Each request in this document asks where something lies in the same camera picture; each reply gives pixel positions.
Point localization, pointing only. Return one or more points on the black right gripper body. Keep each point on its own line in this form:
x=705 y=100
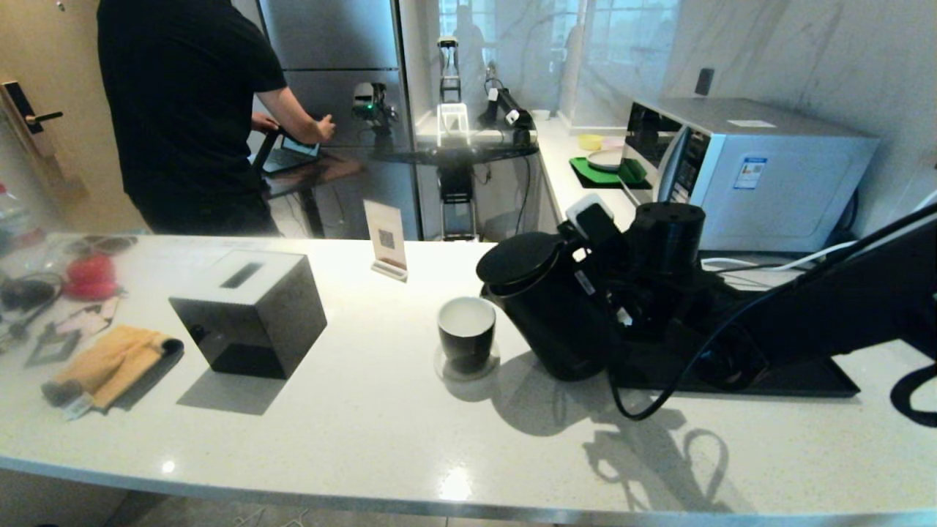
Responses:
x=659 y=311

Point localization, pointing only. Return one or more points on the black electric kettle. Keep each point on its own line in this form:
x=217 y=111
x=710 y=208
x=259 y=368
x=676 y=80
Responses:
x=549 y=315

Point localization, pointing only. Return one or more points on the dark green tea sachet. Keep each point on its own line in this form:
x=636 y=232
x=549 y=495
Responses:
x=53 y=350

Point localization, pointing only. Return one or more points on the green mat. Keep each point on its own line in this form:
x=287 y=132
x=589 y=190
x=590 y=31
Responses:
x=585 y=174

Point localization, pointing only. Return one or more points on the black rectangular serving tray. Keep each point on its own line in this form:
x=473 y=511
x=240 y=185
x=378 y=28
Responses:
x=805 y=377

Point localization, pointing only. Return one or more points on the white plate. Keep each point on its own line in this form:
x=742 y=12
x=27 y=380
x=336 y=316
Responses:
x=604 y=159

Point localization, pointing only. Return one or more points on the silver microwave oven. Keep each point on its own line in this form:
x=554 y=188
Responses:
x=768 y=183

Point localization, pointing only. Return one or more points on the yellow bowl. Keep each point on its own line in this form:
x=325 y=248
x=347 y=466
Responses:
x=590 y=141

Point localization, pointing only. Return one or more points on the black mug white inside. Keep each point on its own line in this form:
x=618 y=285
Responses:
x=466 y=329

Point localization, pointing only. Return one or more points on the white round saucer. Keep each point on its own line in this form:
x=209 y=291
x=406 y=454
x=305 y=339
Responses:
x=446 y=369

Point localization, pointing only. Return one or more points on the black white robot stand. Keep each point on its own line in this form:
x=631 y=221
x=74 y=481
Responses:
x=456 y=190

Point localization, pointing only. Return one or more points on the black curved desk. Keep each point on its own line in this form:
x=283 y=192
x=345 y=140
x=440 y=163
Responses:
x=454 y=152

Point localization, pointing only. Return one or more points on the QR code sign stand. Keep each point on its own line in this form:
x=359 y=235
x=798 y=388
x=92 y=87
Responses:
x=386 y=238

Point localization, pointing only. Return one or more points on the brown wooden table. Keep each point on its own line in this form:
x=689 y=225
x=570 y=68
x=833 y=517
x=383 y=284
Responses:
x=322 y=172

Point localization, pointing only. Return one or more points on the open laptop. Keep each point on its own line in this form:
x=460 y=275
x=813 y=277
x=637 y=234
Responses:
x=293 y=154

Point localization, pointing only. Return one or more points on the black cube tissue box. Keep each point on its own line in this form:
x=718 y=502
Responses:
x=249 y=315

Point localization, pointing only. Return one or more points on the silver refrigerator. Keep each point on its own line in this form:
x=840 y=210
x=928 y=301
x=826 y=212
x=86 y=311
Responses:
x=329 y=44

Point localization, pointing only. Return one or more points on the person in black shirt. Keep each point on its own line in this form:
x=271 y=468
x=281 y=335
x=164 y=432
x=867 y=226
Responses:
x=176 y=110

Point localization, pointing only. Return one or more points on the orange grey cleaning cloth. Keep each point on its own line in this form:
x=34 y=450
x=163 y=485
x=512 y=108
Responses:
x=110 y=366

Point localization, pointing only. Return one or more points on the red bell pepper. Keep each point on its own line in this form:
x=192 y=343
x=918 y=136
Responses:
x=91 y=277

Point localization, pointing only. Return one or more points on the beige patterned card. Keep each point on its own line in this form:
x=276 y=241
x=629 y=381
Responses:
x=88 y=318

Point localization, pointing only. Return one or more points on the clear water bottle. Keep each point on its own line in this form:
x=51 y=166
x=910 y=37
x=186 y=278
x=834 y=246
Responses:
x=15 y=219

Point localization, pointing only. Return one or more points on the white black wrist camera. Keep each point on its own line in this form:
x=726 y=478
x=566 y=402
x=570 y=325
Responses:
x=593 y=216

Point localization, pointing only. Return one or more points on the black wall outlet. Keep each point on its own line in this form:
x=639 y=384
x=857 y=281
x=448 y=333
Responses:
x=704 y=82

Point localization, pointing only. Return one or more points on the grey camera device green light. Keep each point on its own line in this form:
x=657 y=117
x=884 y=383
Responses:
x=370 y=102

